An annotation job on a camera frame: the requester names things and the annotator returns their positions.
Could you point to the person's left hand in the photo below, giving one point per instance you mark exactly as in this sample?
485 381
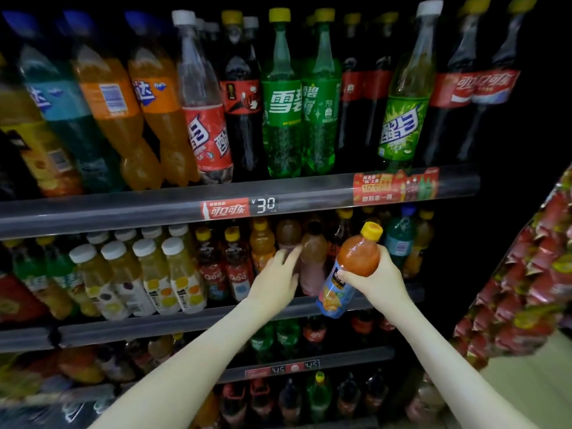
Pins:
273 290

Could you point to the person's right hand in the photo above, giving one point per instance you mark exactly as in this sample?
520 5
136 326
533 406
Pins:
384 290

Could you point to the orange soda bottle yellow cap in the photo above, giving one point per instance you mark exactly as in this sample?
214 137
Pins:
353 259

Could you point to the drinks shelf unit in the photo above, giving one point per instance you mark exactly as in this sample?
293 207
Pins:
134 208

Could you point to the person's left forearm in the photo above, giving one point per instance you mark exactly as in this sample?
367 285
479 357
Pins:
188 379

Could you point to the person's right forearm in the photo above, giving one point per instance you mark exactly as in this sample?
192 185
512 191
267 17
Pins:
456 371

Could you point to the red lower shelf label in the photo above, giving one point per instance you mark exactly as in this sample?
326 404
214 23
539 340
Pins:
277 370

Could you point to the red shelf label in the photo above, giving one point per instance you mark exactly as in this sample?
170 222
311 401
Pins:
223 210
393 186
277 370

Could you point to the digital price tag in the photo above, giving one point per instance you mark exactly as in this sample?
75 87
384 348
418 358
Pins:
264 205

